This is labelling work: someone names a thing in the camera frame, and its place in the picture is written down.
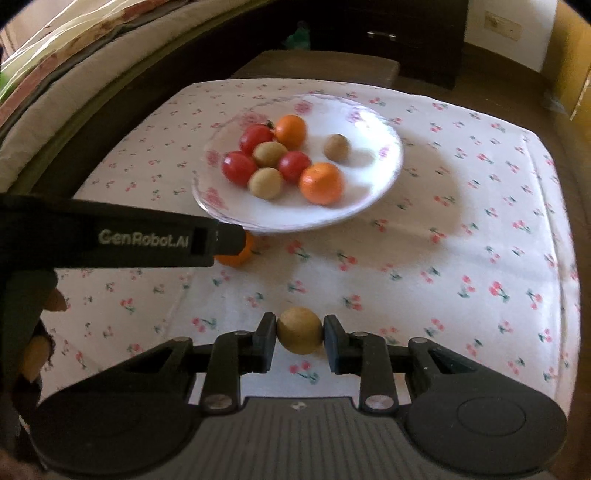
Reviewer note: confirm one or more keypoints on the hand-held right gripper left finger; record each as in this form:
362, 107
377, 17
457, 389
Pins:
266, 344

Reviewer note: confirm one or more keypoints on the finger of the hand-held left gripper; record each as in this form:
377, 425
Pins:
231, 237

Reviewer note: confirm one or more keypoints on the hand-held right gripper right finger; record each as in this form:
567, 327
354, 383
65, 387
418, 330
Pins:
333, 344

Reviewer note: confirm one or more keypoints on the orange with green stem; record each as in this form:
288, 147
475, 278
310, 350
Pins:
235, 260

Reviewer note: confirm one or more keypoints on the brown longan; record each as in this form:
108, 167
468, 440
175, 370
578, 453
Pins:
268, 153
299, 331
336, 146
265, 182

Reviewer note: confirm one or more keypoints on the red cherry tomato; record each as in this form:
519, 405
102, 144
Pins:
294, 166
238, 168

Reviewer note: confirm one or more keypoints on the red tomato with stem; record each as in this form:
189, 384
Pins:
255, 138

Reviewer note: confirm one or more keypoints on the large orange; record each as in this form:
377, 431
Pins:
322, 183

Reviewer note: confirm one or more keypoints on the smooth orange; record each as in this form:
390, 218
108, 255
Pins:
291, 130

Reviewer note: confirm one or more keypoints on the white floral plate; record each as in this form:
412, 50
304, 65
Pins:
364, 184

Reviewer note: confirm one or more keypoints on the person's left hand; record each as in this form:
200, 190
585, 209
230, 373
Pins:
34, 357

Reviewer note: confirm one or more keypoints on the beige mattress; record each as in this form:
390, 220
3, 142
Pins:
69, 101

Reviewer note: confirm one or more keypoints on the cherry print tablecloth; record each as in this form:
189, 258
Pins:
461, 258

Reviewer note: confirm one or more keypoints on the brown wooden table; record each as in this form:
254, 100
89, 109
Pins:
314, 64

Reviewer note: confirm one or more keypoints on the floral bed blanket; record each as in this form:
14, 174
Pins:
46, 41

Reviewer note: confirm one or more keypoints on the green cloth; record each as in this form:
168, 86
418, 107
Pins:
298, 37

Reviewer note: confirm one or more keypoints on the dark wooden cabinet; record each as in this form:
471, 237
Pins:
415, 27

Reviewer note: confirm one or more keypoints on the dark wooden bed frame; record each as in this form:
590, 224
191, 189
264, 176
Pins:
152, 87

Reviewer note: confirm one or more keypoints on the wall socket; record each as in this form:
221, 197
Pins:
502, 24

